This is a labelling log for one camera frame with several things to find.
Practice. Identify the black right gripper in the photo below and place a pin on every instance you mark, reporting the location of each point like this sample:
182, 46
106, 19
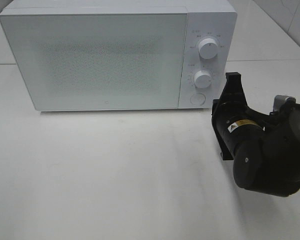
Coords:
240, 137

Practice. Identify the white microwave door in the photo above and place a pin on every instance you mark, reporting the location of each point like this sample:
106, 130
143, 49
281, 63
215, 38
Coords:
99, 62

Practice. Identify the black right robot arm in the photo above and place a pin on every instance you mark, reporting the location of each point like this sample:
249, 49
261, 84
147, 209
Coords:
264, 148

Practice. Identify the round white door button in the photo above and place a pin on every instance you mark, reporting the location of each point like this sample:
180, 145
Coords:
198, 99

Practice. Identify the white microwave oven body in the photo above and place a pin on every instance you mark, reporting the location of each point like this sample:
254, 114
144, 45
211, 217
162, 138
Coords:
205, 18

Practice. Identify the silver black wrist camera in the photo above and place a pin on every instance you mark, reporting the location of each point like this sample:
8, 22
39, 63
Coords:
280, 100

